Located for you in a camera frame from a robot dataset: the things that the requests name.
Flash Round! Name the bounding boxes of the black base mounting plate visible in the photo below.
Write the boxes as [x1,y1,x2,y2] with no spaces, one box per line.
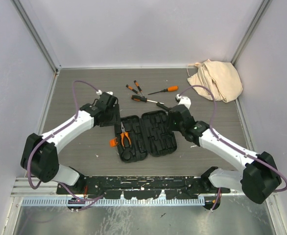
[68,176,218,200]

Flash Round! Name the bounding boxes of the slotted grey cable duct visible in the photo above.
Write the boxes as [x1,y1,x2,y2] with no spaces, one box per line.
[21,196,205,207]

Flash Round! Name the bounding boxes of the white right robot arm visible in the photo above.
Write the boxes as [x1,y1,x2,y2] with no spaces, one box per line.
[167,105,282,204]

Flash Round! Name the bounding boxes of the black handled claw hammer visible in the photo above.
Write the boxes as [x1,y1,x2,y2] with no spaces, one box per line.
[156,102,170,112]

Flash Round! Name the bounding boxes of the orange handled screwdriver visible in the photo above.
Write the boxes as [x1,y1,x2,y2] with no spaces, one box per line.
[149,86,179,95]

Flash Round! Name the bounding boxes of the beige cloth bag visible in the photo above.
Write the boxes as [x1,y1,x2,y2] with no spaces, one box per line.
[187,59,243,103]

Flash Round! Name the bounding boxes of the black handled screwdriver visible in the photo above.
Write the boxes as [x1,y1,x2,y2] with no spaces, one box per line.
[131,95,158,103]

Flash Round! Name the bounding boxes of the orange black pliers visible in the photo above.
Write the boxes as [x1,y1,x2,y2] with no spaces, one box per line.
[120,122,131,148]

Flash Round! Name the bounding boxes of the small precision screwdriver left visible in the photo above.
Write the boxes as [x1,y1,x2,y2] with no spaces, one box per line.
[126,84,140,95]

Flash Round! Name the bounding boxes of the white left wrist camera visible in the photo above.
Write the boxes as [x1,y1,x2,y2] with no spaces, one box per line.
[96,90,113,96]

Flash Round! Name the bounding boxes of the small precision screwdriver right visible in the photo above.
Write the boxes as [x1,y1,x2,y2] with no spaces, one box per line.
[134,80,145,97]

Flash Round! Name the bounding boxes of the small precision screwdriver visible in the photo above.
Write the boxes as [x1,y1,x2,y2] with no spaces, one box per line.
[134,80,145,97]
[126,84,140,95]

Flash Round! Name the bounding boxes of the black plastic tool case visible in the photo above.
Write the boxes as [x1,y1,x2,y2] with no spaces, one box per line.
[110,110,177,163]

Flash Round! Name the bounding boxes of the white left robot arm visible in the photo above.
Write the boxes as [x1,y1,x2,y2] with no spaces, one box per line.
[21,92,120,194]

